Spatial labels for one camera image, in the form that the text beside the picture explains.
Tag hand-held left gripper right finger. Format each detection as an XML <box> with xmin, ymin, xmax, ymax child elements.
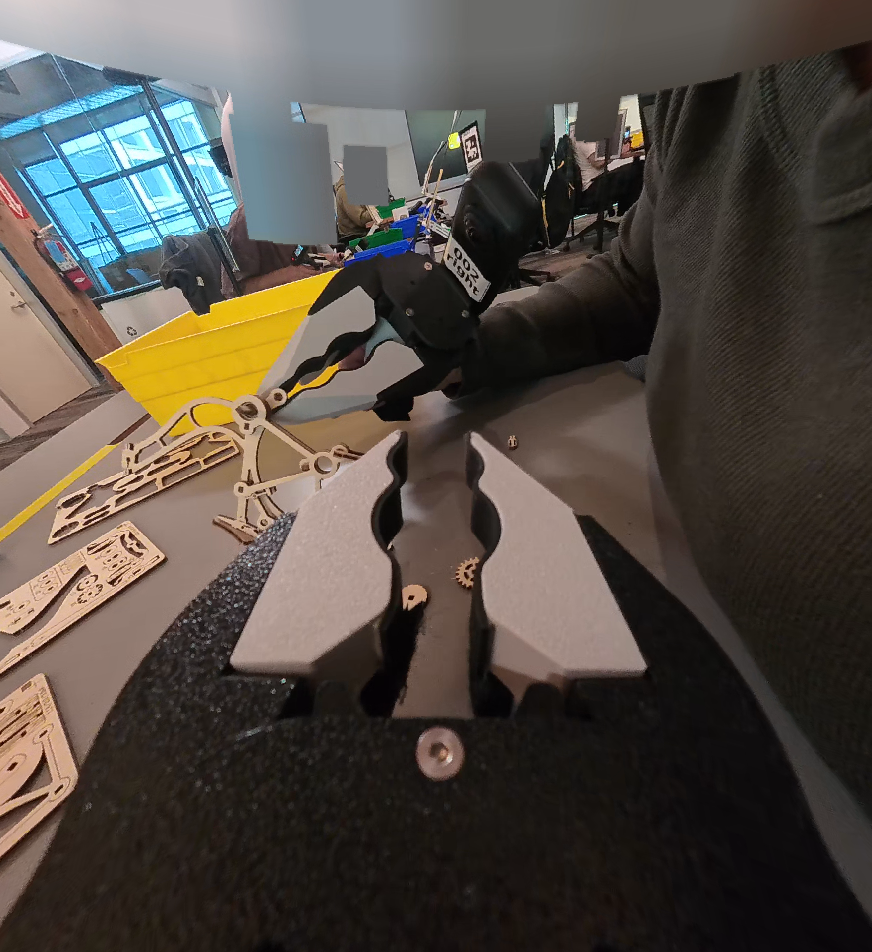
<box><xmin>467</xmin><ymin>431</ymin><xmax>650</xmax><ymax>699</ymax></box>

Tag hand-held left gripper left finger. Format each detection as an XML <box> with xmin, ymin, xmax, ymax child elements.
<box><xmin>229</xmin><ymin>430</ymin><xmax>410</xmax><ymax>681</ymax></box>

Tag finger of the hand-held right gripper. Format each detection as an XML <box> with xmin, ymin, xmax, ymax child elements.
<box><xmin>256</xmin><ymin>296</ymin><xmax>394</xmax><ymax>408</ymax></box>
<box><xmin>282</xmin><ymin>341</ymin><xmax>427</xmax><ymax>422</ymax></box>

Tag wooden model frame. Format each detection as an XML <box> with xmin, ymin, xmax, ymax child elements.
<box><xmin>122</xmin><ymin>393</ymin><xmax>366</xmax><ymax>544</ymax></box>

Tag emptied wooden parts sheet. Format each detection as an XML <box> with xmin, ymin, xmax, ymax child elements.
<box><xmin>48</xmin><ymin>427</ymin><xmax>243</xmax><ymax>545</ymax></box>

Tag wooden parts sheet curved cutout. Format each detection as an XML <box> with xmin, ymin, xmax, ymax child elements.
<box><xmin>0</xmin><ymin>521</ymin><xmax>168</xmax><ymax>704</ymax></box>

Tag wooden parts sheet slotted strips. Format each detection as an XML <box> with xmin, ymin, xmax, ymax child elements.
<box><xmin>0</xmin><ymin>673</ymin><xmax>80</xmax><ymax>897</ymax></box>

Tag yellow plastic bin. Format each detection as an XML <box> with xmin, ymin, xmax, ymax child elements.
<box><xmin>96</xmin><ymin>268</ymin><xmax>348</xmax><ymax>447</ymax></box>

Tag dark jacket on chair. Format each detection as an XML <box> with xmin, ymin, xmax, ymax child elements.
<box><xmin>159</xmin><ymin>234</ymin><xmax>225</xmax><ymax>313</ymax></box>

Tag black backpack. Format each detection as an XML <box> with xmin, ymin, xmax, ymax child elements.
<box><xmin>543</xmin><ymin>137</ymin><xmax>584</xmax><ymax>246</ymax></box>

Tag recycling bin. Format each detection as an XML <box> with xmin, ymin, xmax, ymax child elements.
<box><xmin>101</xmin><ymin>286</ymin><xmax>206</xmax><ymax>347</ymax></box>

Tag large glass window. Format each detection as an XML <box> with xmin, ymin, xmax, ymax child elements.
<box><xmin>0</xmin><ymin>52</ymin><xmax>236</xmax><ymax>291</ymax></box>

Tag red fire extinguisher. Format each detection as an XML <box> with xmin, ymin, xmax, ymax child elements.
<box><xmin>34</xmin><ymin>229</ymin><xmax>95</xmax><ymax>293</ymax></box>

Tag yellow tape stripe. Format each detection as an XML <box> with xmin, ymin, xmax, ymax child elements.
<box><xmin>0</xmin><ymin>445</ymin><xmax>120</xmax><ymax>547</ymax></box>

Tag red sign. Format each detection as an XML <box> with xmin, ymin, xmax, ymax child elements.
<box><xmin>0</xmin><ymin>160</ymin><xmax>31</xmax><ymax>220</ymax></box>

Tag wall display screen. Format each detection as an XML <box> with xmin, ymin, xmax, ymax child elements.
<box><xmin>406</xmin><ymin>110</ymin><xmax>485</xmax><ymax>179</ymax></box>

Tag wooden support post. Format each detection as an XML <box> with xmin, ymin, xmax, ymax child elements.
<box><xmin>0</xmin><ymin>115</ymin><xmax>120</xmax><ymax>365</ymax></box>

